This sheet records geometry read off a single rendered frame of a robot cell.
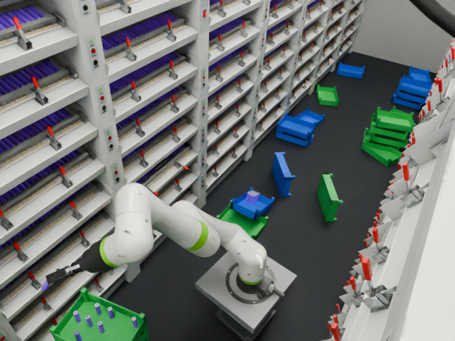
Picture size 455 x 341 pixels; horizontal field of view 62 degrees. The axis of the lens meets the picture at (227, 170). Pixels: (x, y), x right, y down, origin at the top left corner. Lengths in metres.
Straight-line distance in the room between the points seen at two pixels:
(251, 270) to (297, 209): 1.12
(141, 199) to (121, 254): 0.16
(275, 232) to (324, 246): 0.33
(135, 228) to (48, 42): 0.67
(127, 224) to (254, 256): 0.84
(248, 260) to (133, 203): 0.81
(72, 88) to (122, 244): 0.67
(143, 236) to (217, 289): 0.96
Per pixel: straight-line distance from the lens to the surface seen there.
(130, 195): 1.10
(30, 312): 2.01
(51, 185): 1.64
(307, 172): 3.16
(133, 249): 1.05
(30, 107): 1.42
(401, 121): 3.67
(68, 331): 1.76
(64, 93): 1.47
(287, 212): 2.78
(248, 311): 1.90
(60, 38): 1.41
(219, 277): 1.99
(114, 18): 1.55
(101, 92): 1.56
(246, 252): 1.78
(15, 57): 1.32
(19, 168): 1.48
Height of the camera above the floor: 1.98
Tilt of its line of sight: 40 degrees down
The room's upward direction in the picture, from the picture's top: 4 degrees clockwise
